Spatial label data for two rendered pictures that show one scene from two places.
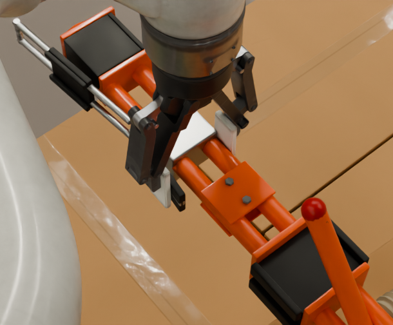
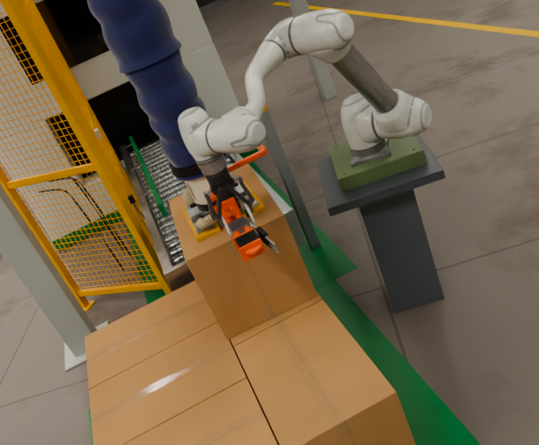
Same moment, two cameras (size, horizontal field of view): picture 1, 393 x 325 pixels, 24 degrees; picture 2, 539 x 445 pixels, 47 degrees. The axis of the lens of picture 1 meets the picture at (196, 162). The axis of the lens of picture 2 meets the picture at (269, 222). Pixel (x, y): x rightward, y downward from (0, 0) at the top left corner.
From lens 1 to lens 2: 2.30 m
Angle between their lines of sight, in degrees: 90
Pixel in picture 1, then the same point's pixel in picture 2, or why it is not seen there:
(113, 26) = (241, 243)
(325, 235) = not seen: hidden behind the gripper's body
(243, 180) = (226, 214)
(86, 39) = (252, 237)
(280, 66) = not seen: outside the picture
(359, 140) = (184, 417)
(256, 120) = (223, 429)
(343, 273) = not seen: hidden behind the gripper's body
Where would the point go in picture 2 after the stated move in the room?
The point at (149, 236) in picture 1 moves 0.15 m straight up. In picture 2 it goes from (294, 375) to (279, 344)
